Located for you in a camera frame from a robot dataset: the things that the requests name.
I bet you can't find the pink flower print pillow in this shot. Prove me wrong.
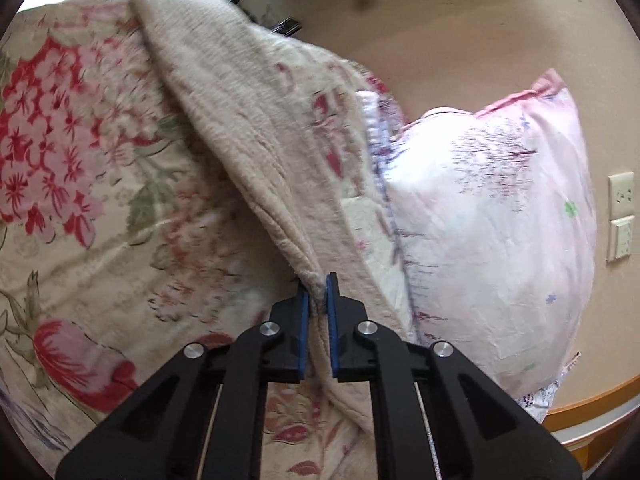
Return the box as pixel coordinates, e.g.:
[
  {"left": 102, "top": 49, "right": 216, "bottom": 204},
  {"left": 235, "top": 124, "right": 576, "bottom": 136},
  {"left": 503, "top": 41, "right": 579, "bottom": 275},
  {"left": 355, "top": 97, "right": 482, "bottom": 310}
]
[{"left": 389, "top": 69, "right": 599, "bottom": 402}]

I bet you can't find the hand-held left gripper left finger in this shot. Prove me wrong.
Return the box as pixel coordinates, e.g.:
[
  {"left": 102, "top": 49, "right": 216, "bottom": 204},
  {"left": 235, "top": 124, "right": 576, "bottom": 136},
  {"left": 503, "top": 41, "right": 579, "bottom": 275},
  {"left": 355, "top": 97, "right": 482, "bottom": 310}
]
[{"left": 55, "top": 278, "right": 314, "bottom": 480}]

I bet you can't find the floral bed blanket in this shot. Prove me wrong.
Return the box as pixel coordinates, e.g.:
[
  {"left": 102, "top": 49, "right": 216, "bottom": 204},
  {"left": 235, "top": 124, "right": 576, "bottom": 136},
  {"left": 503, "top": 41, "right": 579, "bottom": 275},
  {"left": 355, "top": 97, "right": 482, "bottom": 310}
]
[{"left": 0, "top": 0, "right": 407, "bottom": 480}]

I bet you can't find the cream wall socket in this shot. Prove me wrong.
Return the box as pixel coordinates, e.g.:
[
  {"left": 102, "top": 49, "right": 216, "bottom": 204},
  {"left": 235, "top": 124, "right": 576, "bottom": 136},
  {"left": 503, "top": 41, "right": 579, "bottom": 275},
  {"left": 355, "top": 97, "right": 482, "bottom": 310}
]
[
  {"left": 607, "top": 172, "right": 636, "bottom": 219},
  {"left": 606, "top": 215, "right": 635, "bottom": 264}
]

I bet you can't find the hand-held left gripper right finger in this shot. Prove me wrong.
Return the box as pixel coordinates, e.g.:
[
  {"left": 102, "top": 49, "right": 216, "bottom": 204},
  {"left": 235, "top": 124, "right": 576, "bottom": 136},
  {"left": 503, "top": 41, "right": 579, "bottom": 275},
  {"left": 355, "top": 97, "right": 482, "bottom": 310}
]
[{"left": 325, "top": 273, "right": 584, "bottom": 480}]

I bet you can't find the beige knitted cloth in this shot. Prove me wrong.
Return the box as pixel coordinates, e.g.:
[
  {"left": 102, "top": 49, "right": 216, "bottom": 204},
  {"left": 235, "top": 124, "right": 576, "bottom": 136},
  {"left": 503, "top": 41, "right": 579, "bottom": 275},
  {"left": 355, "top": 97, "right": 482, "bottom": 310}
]
[{"left": 129, "top": 0, "right": 419, "bottom": 442}]

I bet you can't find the wooden bed headboard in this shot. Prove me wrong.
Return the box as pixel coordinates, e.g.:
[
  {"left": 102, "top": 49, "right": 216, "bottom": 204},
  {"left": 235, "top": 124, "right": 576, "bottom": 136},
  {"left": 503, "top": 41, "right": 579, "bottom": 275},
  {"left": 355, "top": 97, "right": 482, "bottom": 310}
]
[{"left": 542, "top": 374, "right": 640, "bottom": 462}]

